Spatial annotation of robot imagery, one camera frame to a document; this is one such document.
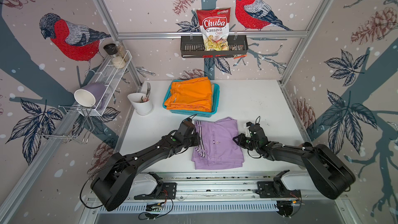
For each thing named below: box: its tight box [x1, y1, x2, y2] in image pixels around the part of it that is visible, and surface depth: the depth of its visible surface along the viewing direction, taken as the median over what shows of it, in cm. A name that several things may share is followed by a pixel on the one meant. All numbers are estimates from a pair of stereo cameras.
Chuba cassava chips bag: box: [196, 7, 231, 52], surface depth 83 cm
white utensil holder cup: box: [127, 92, 154, 116], surface depth 99 cm
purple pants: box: [191, 116, 245, 170], surface depth 86 cm
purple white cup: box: [73, 82, 107, 108], surface depth 63 cm
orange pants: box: [164, 76, 213, 112], surface depth 103 cm
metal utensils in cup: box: [139, 81, 152, 104], surface depth 103 cm
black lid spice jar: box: [103, 43, 119, 55], surface depth 80 cm
